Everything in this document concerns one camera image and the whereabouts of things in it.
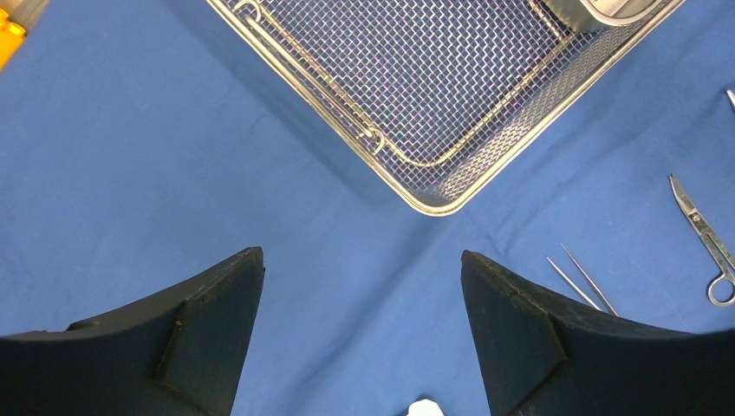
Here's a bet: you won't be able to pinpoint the large orange plastic block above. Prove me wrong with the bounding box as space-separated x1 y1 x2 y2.
0 8 28 69

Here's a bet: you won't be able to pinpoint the blue surgical drape cloth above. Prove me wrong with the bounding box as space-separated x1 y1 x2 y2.
1 1 734 415

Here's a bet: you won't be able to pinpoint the steel surgical forceps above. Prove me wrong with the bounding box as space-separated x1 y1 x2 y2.
725 89 735 110

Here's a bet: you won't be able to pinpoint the steel surgical scissors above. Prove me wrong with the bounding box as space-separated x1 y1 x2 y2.
668 174 734 307

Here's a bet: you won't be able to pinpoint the stainless steel instrument tray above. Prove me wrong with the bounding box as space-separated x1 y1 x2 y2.
543 0 662 33

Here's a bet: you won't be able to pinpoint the wire mesh instrument basket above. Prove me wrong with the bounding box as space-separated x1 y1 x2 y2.
211 0 679 217

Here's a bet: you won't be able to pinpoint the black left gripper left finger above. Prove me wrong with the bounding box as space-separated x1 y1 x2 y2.
1 247 264 415

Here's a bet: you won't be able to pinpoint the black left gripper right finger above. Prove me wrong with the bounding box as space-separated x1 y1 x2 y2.
461 250 734 415

